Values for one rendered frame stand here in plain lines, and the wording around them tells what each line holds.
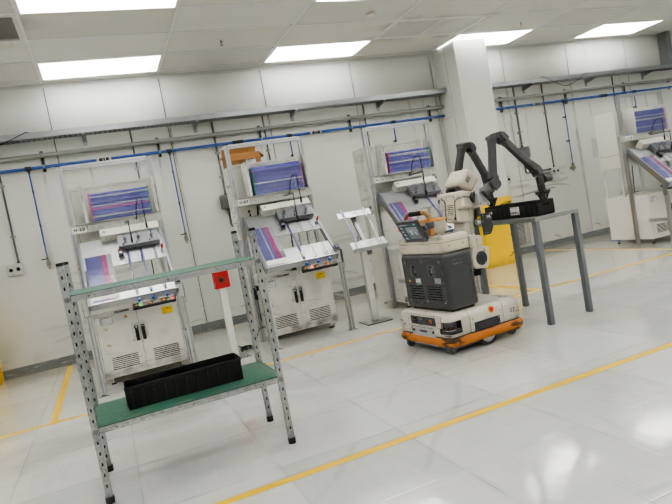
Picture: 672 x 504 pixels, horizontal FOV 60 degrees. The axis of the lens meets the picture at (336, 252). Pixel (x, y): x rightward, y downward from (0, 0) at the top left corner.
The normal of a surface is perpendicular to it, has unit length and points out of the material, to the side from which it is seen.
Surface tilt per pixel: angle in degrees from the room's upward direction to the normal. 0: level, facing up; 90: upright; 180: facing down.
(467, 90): 90
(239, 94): 90
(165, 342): 90
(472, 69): 90
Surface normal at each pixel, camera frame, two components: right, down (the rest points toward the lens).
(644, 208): -0.91, 0.19
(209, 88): 0.37, 0.00
